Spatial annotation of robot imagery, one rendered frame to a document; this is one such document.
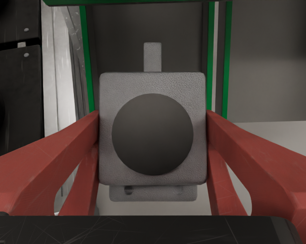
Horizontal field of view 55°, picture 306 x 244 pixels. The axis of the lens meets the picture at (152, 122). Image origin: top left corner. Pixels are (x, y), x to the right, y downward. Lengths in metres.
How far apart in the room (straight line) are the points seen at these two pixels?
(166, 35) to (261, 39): 0.12
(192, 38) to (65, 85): 0.22
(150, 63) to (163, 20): 0.19
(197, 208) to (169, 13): 0.29
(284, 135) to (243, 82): 0.20
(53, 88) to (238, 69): 0.27
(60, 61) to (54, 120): 0.11
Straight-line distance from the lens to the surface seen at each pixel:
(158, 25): 0.35
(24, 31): 0.56
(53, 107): 0.46
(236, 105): 0.39
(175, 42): 0.35
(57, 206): 0.40
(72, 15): 0.37
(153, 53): 0.16
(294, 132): 0.57
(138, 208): 0.48
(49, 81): 0.49
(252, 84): 0.39
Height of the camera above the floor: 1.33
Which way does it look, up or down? 62 degrees down
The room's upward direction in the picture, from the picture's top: 2 degrees counter-clockwise
